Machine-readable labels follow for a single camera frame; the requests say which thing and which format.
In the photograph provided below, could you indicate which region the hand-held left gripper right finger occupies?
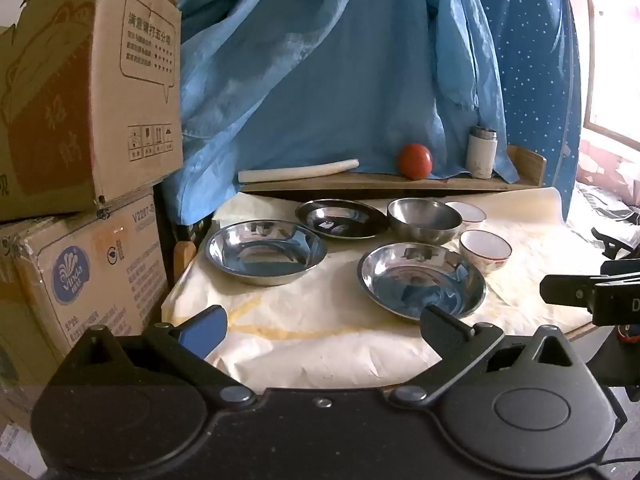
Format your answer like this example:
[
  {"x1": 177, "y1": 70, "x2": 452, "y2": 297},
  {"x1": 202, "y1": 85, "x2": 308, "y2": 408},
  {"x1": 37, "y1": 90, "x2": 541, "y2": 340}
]
[{"x1": 389, "y1": 304, "x2": 576, "y2": 407}]

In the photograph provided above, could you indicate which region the pale bedding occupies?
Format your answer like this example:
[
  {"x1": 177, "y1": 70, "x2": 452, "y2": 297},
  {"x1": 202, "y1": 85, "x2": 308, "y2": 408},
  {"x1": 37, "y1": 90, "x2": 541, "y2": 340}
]
[{"x1": 565, "y1": 140, "x2": 640, "y2": 241}]

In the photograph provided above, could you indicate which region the wooden shelf board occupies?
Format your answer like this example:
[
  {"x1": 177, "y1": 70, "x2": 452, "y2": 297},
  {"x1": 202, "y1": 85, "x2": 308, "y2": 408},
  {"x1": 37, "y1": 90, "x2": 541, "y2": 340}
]
[{"x1": 240, "y1": 145, "x2": 548, "y2": 203}]

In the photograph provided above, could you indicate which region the white paper roll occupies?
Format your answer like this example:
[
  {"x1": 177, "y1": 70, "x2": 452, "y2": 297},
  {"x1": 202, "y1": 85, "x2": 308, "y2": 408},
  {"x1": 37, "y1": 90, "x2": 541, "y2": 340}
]
[{"x1": 238, "y1": 158, "x2": 360, "y2": 184}]

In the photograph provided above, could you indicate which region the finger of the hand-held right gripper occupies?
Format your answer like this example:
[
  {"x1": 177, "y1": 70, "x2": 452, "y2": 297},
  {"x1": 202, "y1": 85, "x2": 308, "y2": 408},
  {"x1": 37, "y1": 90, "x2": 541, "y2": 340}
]
[
  {"x1": 591, "y1": 228, "x2": 640, "y2": 262},
  {"x1": 539, "y1": 273, "x2": 599, "y2": 307}
]

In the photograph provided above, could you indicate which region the cream table cover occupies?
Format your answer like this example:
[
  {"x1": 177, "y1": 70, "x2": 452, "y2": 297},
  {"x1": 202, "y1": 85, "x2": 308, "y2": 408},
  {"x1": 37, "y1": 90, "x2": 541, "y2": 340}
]
[{"x1": 162, "y1": 187, "x2": 601, "y2": 391}]

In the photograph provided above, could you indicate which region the white thermos cup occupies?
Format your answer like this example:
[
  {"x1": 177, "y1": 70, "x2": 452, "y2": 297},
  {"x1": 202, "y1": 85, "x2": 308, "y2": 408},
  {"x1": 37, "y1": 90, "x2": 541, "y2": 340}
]
[{"x1": 466, "y1": 126, "x2": 498, "y2": 180}]

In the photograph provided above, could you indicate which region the brown printed cardboard box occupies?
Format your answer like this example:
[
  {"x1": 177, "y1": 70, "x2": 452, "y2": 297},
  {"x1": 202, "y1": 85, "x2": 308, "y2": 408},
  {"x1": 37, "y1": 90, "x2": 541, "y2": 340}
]
[{"x1": 0, "y1": 0, "x2": 185, "y2": 222}]

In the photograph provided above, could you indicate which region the plain cardboard box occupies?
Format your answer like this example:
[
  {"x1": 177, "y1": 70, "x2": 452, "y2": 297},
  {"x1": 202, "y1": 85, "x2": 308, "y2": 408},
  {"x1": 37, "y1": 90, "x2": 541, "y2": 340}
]
[{"x1": 0, "y1": 300, "x2": 66, "y2": 478}]

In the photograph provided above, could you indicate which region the light blue shirt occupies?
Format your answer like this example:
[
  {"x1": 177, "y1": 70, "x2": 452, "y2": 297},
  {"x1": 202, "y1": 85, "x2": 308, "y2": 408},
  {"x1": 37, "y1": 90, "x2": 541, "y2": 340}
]
[{"x1": 162, "y1": 0, "x2": 521, "y2": 226}]

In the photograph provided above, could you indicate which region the stainless steel bowl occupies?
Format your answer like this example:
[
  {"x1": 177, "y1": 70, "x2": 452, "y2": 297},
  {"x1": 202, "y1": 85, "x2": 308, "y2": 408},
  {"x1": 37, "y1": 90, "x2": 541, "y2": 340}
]
[{"x1": 386, "y1": 198, "x2": 463, "y2": 247}]

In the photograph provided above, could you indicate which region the window frame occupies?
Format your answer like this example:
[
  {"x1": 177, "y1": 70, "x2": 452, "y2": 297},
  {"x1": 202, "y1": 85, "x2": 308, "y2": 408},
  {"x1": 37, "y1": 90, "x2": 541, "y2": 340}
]
[{"x1": 582, "y1": 0, "x2": 640, "y2": 152}]

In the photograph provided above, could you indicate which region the blue white-dotted fabric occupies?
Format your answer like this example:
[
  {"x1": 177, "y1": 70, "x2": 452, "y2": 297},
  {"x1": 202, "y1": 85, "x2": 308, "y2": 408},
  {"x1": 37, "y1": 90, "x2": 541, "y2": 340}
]
[{"x1": 450, "y1": 0, "x2": 588, "y2": 221}]

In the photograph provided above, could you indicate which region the red tomato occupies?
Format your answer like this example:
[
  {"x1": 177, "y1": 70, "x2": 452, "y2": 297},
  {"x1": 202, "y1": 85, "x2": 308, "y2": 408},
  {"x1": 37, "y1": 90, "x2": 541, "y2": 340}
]
[{"x1": 397, "y1": 143, "x2": 434, "y2": 181}]

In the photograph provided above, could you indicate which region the cardboard box with blue logo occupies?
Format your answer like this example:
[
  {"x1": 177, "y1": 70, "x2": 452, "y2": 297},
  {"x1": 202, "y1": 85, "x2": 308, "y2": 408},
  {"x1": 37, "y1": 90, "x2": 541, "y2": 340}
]
[{"x1": 0, "y1": 187, "x2": 168, "y2": 361}]

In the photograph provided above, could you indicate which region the white ceramic bowl red rim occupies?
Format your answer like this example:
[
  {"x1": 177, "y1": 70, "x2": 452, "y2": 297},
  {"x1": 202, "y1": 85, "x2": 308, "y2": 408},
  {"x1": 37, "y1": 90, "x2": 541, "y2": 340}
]
[
  {"x1": 445, "y1": 201, "x2": 487, "y2": 229},
  {"x1": 459, "y1": 230, "x2": 512, "y2": 275}
]

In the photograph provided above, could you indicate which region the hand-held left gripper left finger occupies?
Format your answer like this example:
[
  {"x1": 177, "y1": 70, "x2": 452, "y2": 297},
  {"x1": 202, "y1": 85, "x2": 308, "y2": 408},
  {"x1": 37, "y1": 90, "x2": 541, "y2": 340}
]
[{"x1": 70, "y1": 304, "x2": 257, "y2": 407}]

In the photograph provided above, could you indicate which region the shallow stainless steel plate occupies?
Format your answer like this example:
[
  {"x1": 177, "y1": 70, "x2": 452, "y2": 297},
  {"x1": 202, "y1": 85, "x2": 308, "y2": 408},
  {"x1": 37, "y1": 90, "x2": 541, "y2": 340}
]
[{"x1": 295, "y1": 199, "x2": 388, "y2": 240}]

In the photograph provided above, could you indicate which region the wooden post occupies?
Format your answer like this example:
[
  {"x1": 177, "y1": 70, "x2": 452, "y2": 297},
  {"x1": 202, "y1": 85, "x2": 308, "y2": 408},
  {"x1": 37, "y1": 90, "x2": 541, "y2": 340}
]
[{"x1": 174, "y1": 241, "x2": 197, "y2": 283}]

